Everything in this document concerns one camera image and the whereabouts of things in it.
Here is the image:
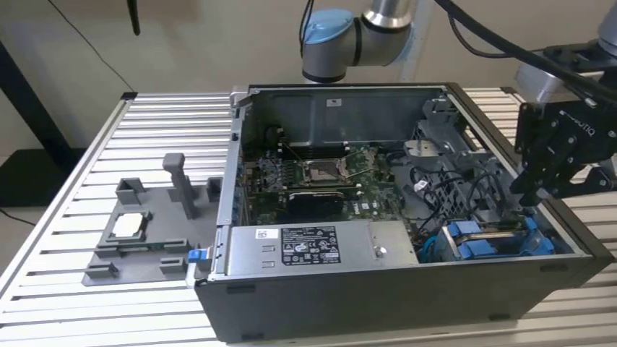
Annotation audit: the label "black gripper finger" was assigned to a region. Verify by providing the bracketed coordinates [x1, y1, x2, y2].
[543, 124, 580, 198]
[511, 103, 551, 209]

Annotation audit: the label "black disk wire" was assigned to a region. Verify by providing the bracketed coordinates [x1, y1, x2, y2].
[414, 168, 527, 233]

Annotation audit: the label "hard disk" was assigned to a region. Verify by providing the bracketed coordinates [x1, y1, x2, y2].
[446, 216, 555, 260]

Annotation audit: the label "grey disk bay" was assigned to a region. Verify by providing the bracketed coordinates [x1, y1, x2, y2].
[443, 209, 556, 261]

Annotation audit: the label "silver wrist block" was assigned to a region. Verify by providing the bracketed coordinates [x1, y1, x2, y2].
[515, 64, 568, 106]

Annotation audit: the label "green motherboard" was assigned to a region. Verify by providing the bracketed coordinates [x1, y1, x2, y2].
[243, 122, 416, 227]

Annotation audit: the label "CPU socket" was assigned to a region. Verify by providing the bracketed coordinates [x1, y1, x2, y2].
[299, 158, 348, 185]

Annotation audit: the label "black heatsink block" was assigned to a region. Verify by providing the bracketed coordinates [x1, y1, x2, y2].
[288, 190, 347, 220]

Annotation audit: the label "dark grey PC case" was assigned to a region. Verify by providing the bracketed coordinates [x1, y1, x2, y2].
[186, 82, 610, 344]

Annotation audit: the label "locking lever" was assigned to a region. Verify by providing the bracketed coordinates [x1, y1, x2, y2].
[282, 141, 312, 166]

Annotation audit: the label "silver power supply unit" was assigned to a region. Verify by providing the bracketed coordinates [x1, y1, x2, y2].
[226, 220, 420, 281]

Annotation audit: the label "grey parts rack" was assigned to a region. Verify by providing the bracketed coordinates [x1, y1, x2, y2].
[82, 153, 224, 288]

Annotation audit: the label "silver CPU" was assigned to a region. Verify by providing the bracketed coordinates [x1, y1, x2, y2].
[114, 213, 146, 238]

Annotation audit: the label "black stand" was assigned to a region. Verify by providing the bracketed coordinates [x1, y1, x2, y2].
[0, 39, 86, 207]

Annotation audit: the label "black wire with white label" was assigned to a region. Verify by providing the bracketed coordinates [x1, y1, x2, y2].
[408, 165, 431, 194]

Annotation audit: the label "grey metal drive bracket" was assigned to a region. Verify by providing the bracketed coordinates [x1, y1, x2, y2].
[403, 97, 488, 174]

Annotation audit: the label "thick black arm cables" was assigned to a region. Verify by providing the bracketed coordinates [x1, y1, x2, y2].
[434, 0, 617, 106]

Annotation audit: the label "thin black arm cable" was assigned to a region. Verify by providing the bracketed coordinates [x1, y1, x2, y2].
[298, 0, 316, 39]

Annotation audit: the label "black hanging strap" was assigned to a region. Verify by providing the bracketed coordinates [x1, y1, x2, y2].
[126, 0, 142, 36]

